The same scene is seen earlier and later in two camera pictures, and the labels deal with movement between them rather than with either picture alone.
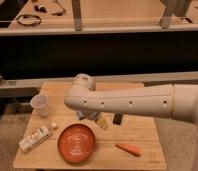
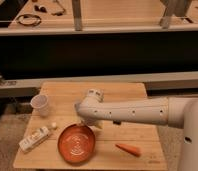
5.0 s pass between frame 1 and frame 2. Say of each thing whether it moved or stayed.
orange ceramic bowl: stayed
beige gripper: moved
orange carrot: stayed
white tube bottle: stayed
